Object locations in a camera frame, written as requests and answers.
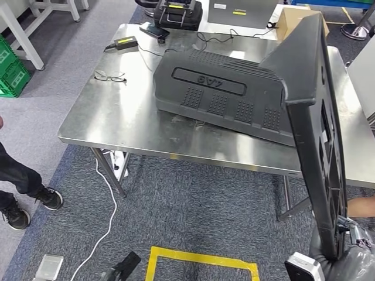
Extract yellow floor tape outline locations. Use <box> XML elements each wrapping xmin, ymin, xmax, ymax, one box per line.
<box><xmin>144</xmin><ymin>246</ymin><xmax>261</xmax><ymax>281</ymax></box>

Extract white power strip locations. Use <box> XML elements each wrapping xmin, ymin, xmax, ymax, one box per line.
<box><xmin>113</xmin><ymin>150</ymin><xmax>129</xmax><ymax>181</ymax></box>

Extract white power cable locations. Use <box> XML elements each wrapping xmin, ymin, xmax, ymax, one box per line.
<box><xmin>70</xmin><ymin>149</ymin><xmax>118</xmax><ymax>281</ymax></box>

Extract blue metal shelf rack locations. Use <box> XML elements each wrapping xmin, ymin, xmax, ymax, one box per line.
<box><xmin>290</xmin><ymin>0</ymin><xmax>375</xmax><ymax>9</ymax></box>

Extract black equipment case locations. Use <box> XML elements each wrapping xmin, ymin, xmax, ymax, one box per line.
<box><xmin>153</xmin><ymin>0</ymin><xmax>203</xmax><ymax>32</ymax></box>

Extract black adapter cable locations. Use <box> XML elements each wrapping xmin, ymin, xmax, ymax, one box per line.
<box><xmin>103</xmin><ymin>42</ymin><xmax>176</xmax><ymax>58</ymax></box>

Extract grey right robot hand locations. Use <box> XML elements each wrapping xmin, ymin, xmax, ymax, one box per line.
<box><xmin>308</xmin><ymin>215</ymin><xmax>375</xmax><ymax>281</ymax></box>

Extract chrome stanchion base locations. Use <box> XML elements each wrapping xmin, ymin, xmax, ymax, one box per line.
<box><xmin>340</xmin><ymin>4</ymin><xmax>375</xmax><ymax>41</ymax></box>

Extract metal floor socket box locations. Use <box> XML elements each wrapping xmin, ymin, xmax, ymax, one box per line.
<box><xmin>33</xmin><ymin>253</ymin><xmax>64</xmax><ymax>281</ymax></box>

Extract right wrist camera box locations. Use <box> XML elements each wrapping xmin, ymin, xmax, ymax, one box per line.
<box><xmin>284</xmin><ymin>252</ymin><xmax>326</xmax><ymax>281</ymax></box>

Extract black power adapter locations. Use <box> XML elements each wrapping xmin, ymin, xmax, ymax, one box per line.
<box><xmin>113</xmin><ymin>35</ymin><xmax>139</xmax><ymax>51</ymax></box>

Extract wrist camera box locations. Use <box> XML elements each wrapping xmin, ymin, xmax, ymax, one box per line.
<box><xmin>100</xmin><ymin>251</ymin><xmax>142</xmax><ymax>281</ymax></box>
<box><xmin>284</xmin><ymin>252</ymin><xmax>326</xmax><ymax>281</ymax></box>

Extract stainless steel workbench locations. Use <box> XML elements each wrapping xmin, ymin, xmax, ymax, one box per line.
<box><xmin>57</xmin><ymin>23</ymin><xmax>375</xmax><ymax>222</ymax></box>

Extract black plastic plate bracket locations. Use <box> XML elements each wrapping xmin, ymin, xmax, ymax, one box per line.
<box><xmin>259</xmin><ymin>12</ymin><xmax>349</xmax><ymax>261</ymax></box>

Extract black phone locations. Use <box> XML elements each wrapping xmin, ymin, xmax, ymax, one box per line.
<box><xmin>139</xmin><ymin>22</ymin><xmax>171</xmax><ymax>40</ymax></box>

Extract black-rimmed glasses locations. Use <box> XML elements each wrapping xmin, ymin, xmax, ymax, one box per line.
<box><xmin>95</xmin><ymin>70</ymin><xmax>127</xmax><ymax>83</ymax></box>

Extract black plastic engine cover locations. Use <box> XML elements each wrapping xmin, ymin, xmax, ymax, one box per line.
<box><xmin>153</xmin><ymin>48</ymin><xmax>296</xmax><ymax>148</ymax></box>

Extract grey flat case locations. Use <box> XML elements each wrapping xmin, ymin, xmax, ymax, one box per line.
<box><xmin>207</xmin><ymin>0</ymin><xmax>279</xmax><ymax>30</ymax></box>

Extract cardboard box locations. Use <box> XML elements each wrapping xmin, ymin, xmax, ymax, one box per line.
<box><xmin>277</xmin><ymin>6</ymin><xmax>330</xmax><ymax>43</ymax></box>

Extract person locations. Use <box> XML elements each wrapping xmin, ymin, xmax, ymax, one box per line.
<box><xmin>0</xmin><ymin>116</ymin><xmax>64</xmax><ymax>231</ymax></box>

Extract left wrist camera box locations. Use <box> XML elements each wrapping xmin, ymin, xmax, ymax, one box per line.
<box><xmin>100</xmin><ymin>251</ymin><xmax>142</xmax><ymax>281</ymax></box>

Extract white table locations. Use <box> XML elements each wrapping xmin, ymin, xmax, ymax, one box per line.
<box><xmin>0</xmin><ymin>0</ymin><xmax>90</xmax><ymax>71</ymax></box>

